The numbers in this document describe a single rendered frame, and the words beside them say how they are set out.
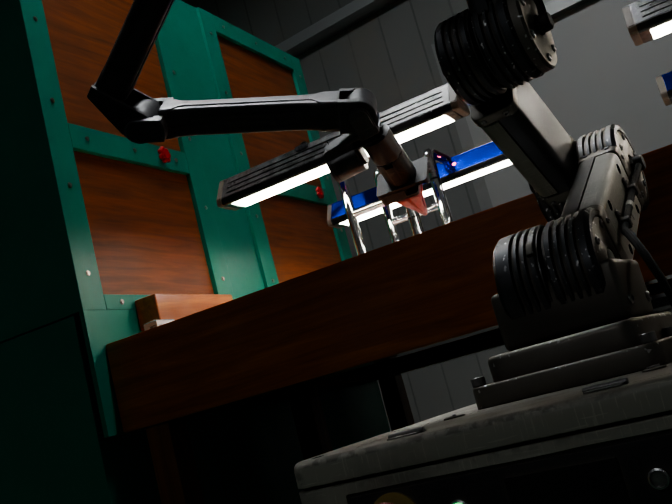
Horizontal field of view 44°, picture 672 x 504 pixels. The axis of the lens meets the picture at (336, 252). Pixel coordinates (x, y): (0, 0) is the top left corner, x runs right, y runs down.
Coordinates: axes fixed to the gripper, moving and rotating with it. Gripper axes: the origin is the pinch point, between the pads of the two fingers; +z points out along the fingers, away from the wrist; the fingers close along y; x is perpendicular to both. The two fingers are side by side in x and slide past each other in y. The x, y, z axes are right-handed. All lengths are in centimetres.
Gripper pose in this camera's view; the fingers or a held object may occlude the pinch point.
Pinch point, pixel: (423, 210)
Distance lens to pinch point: 158.1
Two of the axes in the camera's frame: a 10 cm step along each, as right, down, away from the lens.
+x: -0.9, 7.1, -7.0
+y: -8.6, 3.0, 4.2
